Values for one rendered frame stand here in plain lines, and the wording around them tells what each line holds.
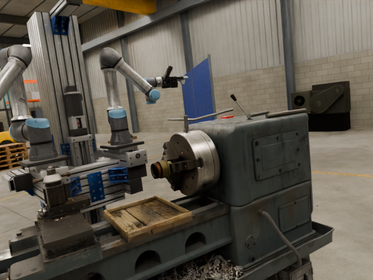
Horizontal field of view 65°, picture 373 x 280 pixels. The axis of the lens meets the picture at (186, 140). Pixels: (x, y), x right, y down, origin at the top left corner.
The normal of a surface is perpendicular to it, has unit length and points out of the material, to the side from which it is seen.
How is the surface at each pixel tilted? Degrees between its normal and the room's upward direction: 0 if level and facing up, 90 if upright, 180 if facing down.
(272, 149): 90
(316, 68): 90
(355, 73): 90
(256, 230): 90
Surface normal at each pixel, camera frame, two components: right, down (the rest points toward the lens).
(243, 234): 0.51, 0.04
